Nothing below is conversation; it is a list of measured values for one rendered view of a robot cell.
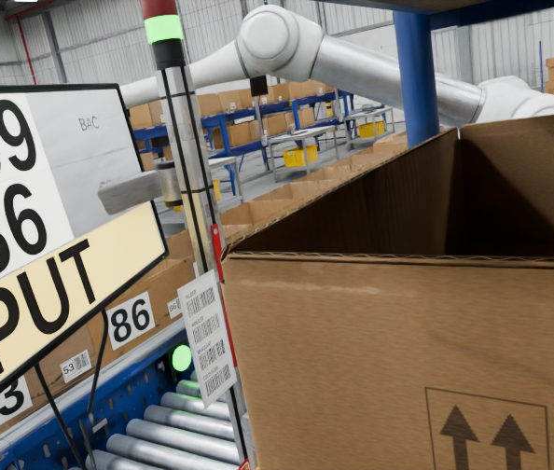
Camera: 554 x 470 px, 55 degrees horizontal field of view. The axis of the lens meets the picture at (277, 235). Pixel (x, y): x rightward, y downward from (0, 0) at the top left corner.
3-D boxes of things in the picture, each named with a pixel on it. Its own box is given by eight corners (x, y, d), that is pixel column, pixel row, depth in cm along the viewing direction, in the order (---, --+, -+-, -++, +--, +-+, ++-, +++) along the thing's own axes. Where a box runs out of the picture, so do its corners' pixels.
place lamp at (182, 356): (179, 375, 152) (173, 352, 151) (175, 375, 153) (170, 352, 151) (194, 363, 158) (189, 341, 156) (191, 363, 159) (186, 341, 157)
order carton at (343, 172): (345, 212, 266) (340, 178, 261) (295, 214, 281) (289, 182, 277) (374, 193, 297) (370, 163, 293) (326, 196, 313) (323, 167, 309)
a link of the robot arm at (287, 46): (561, 106, 127) (611, 107, 106) (533, 171, 131) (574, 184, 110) (256, 0, 127) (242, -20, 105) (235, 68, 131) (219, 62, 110)
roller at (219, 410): (324, 450, 121) (321, 432, 120) (158, 412, 149) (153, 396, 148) (333, 437, 125) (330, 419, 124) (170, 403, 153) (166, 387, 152)
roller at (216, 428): (311, 469, 116) (307, 449, 115) (141, 426, 144) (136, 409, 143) (321, 455, 120) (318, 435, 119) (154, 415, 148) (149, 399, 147)
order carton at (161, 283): (101, 372, 139) (84, 311, 135) (33, 359, 155) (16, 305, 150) (197, 310, 171) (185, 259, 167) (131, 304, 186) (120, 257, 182)
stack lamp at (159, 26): (167, 36, 75) (157, -8, 74) (142, 44, 78) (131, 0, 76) (189, 36, 79) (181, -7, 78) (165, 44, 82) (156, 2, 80)
